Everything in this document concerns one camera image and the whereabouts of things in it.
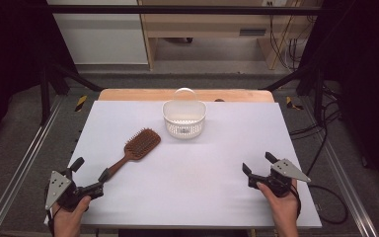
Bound black horizontal frame bar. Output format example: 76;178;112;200
47;4;330;16

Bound black metal frame stand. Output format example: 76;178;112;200
260;63;326;124
38;62;105;126

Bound white plastic basket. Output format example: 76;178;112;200
162;87;207;140

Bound person's right hand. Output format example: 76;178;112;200
256;181;300;228

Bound cables behind wooden desk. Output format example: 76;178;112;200
267;1;314;72

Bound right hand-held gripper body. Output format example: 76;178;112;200
265;158;312;198

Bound long black floor cable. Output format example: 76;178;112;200
304;126;349;226

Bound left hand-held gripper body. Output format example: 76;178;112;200
44;168;91;212

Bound right hand-held gripper cable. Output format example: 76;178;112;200
288;183;302;221

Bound brown wooden hairbrush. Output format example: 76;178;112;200
107;127;162;181

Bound person's left hand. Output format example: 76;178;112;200
52;196;92;231

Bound white cabinet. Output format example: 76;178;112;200
45;0;149;65

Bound aluminium floor rail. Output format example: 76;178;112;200
0;95;64;237
300;97;379;237

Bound left hand-held gripper cable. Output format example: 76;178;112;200
44;205;62;237

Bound hand-held gripper cable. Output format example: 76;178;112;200
44;205;62;237
288;183;302;221

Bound bundle of black floor cables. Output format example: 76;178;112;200
289;83;342;141

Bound light wooden desk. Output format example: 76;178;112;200
137;0;324;71

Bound black curtain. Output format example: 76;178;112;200
0;0;77;154
299;0;379;194

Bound yellow black floor tape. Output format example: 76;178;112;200
74;95;89;113
285;96;305;112

